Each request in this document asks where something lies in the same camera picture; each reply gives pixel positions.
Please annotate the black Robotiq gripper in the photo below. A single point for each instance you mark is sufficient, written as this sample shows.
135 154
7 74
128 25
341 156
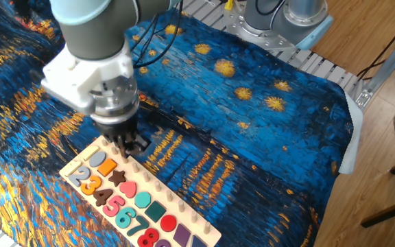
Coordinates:
117 128

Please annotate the teal number six piece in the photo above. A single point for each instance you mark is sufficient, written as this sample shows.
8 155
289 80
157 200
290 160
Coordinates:
125 217

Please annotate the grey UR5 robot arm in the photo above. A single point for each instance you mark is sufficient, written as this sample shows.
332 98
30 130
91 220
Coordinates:
91 31

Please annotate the orange rectangle shape piece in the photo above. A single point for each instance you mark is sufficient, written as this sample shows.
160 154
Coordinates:
107 167

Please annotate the wooden number shape puzzle board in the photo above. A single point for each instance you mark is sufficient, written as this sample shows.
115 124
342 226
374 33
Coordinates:
134 178

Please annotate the brown star shape piece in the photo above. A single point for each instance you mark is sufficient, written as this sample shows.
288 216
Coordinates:
117 178

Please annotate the grey-blue oval shape piece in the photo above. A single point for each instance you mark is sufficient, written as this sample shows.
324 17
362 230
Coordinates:
97 159

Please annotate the cream semicircle shape piece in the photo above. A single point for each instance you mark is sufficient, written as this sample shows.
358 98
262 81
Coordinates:
90 153

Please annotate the pink heart shape piece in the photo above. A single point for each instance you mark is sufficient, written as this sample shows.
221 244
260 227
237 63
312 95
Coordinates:
128 189

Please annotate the teal hexagon shape piece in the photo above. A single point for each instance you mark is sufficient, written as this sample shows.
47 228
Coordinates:
142 200

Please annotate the red circle shape piece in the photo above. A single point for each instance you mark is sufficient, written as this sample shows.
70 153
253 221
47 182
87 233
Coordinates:
168 223

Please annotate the purple trapezoid shape piece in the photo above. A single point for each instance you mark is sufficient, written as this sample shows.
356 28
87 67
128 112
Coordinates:
182 236

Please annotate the navy triangle shape piece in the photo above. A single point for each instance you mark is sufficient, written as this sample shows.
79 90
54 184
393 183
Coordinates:
198 243

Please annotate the wooden peg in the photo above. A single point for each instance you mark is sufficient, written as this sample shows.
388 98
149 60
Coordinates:
194 217
104 143
135 167
206 228
181 206
125 160
146 177
157 186
114 151
169 196

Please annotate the orange number three piece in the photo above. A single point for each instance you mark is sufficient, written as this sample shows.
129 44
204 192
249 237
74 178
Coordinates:
96 182

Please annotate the grey-blue number two piece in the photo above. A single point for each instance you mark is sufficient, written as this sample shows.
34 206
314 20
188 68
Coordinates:
82 172

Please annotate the brown number four piece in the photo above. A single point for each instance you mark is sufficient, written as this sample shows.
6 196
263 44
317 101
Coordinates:
105 196

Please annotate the cream number one piece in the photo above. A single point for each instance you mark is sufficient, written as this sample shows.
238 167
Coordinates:
73 168

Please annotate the pink number five piece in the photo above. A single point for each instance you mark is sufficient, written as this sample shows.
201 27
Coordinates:
110 209

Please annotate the dark green square piece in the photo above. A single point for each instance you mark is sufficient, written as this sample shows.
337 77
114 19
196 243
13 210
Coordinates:
155 211

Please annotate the dark green number seven piece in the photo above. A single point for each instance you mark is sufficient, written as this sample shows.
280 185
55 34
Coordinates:
142 223

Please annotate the red number eight piece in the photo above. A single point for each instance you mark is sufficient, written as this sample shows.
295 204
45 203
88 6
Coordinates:
147 238

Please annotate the purple number nine piece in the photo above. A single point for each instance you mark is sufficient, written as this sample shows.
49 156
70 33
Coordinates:
163 244

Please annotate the starry night print tablecloth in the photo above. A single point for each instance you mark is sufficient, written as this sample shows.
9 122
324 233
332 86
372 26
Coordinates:
252 137

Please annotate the yellow plastic clip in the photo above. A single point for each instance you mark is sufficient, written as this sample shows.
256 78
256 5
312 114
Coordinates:
229 5

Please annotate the white under cloth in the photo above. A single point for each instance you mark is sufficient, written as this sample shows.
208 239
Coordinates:
353 144

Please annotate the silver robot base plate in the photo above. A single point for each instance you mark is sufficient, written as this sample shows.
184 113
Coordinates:
269 41

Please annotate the aluminium frame bar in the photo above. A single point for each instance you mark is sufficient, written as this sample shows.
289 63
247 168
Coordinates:
386 68

